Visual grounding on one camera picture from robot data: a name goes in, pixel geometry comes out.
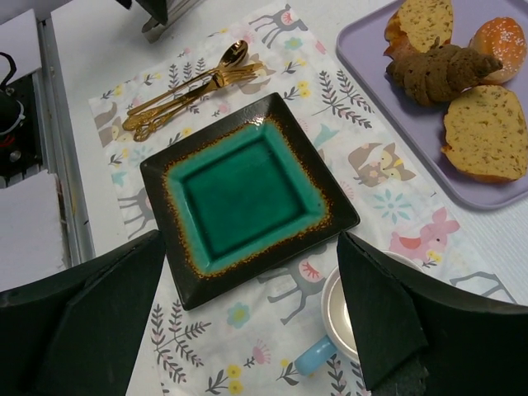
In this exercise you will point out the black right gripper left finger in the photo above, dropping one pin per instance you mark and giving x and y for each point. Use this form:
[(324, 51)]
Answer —
[(78, 332)]

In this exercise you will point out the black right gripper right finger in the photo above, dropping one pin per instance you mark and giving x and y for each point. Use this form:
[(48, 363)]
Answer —
[(416, 335)]

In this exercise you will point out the brown chocolate croissant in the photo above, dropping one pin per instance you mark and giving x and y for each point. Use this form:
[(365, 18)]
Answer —
[(442, 73)]

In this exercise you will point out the sliced bread loaf near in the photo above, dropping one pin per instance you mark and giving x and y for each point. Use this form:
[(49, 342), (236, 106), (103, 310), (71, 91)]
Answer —
[(486, 135)]

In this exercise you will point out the sliced bread loaf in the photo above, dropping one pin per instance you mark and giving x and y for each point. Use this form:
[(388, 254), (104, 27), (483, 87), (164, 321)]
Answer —
[(486, 135), (417, 25)]

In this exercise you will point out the sliced bread loaf far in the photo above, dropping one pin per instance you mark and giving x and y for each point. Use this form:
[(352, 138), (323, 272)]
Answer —
[(417, 25)]

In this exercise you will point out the blue and white mug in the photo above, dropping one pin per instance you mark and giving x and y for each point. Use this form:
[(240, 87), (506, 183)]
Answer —
[(339, 335)]

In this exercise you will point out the gold knife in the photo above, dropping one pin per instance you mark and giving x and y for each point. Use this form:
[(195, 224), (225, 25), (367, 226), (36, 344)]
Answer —
[(173, 115)]

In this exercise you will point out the green square ceramic plate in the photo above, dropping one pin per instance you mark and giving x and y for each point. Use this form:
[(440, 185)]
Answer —
[(241, 196)]

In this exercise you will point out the gold fork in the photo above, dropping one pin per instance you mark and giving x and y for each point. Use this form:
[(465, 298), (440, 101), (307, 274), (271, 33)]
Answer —
[(219, 79)]

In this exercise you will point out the lavender serving tray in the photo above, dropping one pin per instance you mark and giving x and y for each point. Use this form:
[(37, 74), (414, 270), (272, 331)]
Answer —
[(360, 47)]

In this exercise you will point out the sesame seed bun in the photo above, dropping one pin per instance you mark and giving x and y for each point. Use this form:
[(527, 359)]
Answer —
[(504, 39)]

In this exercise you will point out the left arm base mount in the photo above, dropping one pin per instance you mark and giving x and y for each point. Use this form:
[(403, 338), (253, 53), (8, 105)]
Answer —
[(20, 131)]

